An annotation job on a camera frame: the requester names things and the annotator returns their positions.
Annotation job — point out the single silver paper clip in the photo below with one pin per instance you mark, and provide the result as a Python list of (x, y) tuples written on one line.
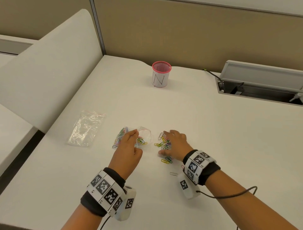
[(174, 174)]

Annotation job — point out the small clear zip bag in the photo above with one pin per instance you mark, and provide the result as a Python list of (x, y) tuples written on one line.
[(146, 136)]

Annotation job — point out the person's left forearm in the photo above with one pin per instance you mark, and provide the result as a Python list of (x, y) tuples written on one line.
[(80, 220)]

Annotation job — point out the grey metal partition post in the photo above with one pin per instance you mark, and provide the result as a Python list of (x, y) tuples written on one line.
[(97, 28)]

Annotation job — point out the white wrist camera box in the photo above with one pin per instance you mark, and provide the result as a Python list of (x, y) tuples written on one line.
[(188, 187), (126, 205)]

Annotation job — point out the person's right forearm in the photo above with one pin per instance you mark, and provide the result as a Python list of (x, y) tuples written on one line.
[(246, 208)]

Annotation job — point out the pile of coloured paper clips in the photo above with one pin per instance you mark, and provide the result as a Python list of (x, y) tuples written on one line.
[(164, 144)]

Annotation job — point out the pink mesh pen cup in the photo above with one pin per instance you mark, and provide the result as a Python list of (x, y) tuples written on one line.
[(161, 79)]

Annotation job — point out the cluster of coloured paper clips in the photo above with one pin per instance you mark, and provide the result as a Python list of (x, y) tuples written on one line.
[(119, 138)]

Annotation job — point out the beige partition panel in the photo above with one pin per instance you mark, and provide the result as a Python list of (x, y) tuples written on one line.
[(189, 33), (42, 16)]

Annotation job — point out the large empty clear plastic bag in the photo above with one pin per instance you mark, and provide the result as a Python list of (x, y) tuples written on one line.
[(85, 129)]

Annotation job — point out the person's left hand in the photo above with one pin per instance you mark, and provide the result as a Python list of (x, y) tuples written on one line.
[(125, 156)]

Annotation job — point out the person's right thumb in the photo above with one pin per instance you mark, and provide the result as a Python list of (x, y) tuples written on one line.
[(164, 152)]

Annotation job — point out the person's right hand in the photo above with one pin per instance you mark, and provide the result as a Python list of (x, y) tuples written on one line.
[(178, 144)]

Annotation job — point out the black wristband with marker tiles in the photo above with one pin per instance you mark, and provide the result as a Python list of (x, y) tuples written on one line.
[(104, 187), (198, 163)]

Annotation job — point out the white plug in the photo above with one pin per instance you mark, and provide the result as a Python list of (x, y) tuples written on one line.
[(297, 97)]

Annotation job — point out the white desk divider panel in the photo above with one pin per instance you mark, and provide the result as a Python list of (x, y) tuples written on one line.
[(47, 71)]

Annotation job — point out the person's left thumb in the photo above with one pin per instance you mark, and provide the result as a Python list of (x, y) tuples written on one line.
[(139, 153)]

